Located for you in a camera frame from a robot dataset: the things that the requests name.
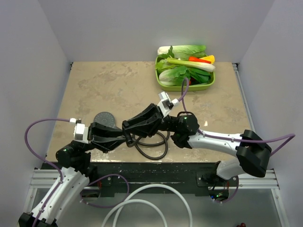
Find green celery stalk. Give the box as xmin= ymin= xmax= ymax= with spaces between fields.
xmin=166 ymin=58 xmax=215 ymax=72

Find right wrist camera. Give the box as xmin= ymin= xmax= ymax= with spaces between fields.
xmin=157 ymin=91 xmax=179 ymax=118

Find dark green leafy vegetable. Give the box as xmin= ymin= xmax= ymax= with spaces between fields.
xmin=187 ymin=68 xmax=211 ymax=84

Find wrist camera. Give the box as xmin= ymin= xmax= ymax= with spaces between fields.
xmin=69 ymin=118 xmax=89 ymax=144
xmin=157 ymin=91 xmax=179 ymax=118

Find orange carrot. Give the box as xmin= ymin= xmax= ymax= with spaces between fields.
xmin=188 ymin=56 xmax=212 ymax=64

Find napa cabbage in front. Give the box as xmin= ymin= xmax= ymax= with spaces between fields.
xmin=159 ymin=66 xmax=190 ymax=86

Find green vegetable tray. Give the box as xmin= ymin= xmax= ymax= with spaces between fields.
xmin=155 ymin=56 xmax=215 ymax=92

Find grey shower head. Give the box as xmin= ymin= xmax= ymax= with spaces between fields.
xmin=93 ymin=112 xmax=119 ymax=129

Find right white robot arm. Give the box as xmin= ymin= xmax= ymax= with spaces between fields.
xmin=122 ymin=104 xmax=272 ymax=186

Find black mounting base plate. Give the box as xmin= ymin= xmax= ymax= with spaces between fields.
xmin=72 ymin=162 xmax=237 ymax=199

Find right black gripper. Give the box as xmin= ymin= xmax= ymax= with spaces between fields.
xmin=123 ymin=103 xmax=178 ymax=138

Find white hose loop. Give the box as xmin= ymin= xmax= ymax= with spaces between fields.
xmin=101 ymin=183 xmax=193 ymax=227

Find napa cabbage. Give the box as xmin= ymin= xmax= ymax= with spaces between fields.
xmin=159 ymin=66 xmax=190 ymax=86
xmin=157 ymin=45 xmax=206 ymax=60

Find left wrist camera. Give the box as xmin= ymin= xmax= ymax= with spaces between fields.
xmin=69 ymin=118 xmax=89 ymax=144

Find yellow pepper piece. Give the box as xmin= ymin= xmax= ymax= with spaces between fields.
xmin=200 ymin=55 xmax=215 ymax=64

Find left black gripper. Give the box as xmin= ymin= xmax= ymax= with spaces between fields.
xmin=73 ymin=121 xmax=128 ymax=152

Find black T-shaped fitting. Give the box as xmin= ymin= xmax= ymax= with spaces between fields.
xmin=125 ymin=133 xmax=135 ymax=148

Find black shower hose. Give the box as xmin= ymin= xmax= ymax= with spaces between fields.
xmin=132 ymin=131 xmax=169 ymax=160

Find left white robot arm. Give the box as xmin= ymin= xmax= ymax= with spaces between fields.
xmin=18 ymin=118 xmax=125 ymax=227

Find napa cabbage at back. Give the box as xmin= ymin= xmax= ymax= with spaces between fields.
xmin=157 ymin=45 xmax=206 ymax=60

